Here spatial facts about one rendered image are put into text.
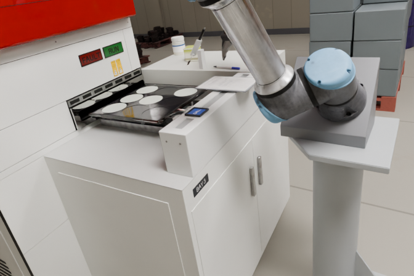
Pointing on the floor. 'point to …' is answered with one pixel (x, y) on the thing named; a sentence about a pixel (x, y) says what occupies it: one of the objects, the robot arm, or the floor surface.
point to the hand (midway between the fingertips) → (239, 61)
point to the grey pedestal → (344, 196)
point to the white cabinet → (182, 211)
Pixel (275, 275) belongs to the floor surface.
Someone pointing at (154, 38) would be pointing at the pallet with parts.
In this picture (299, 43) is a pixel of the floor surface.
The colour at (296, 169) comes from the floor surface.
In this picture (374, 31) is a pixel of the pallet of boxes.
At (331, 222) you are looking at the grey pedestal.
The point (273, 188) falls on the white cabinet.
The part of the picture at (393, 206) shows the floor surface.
